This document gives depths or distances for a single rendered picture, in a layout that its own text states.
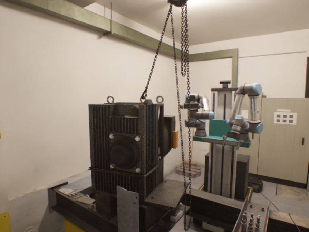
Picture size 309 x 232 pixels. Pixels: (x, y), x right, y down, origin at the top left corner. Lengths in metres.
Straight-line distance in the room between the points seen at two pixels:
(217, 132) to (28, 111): 2.13
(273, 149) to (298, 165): 0.48
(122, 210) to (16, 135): 1.29
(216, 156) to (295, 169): 1.96
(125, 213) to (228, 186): 1.63
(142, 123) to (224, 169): 1.63
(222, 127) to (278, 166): 2.04
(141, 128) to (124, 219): 0.63
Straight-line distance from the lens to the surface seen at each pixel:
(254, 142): 4.21
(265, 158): 4.27
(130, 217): 1.42
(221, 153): 2.66
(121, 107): 1.53
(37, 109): 2.26
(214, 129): 2.53
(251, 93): 2.16
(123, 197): 1.39
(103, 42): 2.83
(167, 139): 1.79
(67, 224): 2.39
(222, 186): 2.81
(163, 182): 1.81
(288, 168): 4.30
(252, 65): 4.41
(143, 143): 1.38
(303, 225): 2.05
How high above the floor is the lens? 1.67
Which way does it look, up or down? 6 degrees down
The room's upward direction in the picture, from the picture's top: straight up
